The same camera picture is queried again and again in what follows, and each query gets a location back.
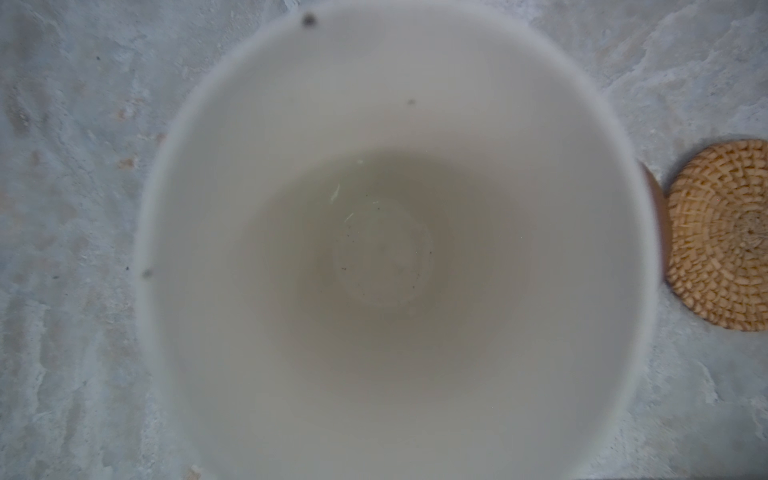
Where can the plain brown wooden coaster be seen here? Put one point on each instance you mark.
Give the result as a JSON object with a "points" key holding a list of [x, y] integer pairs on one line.
{"points": [[663, 219]]}

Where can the light blue mug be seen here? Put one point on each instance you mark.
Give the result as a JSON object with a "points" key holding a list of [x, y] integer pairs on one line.
{"points": [[396, 240]]}

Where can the rattan woven round coaster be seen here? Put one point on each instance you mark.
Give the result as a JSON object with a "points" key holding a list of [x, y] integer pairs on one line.
{"points": [[718, 212]]}

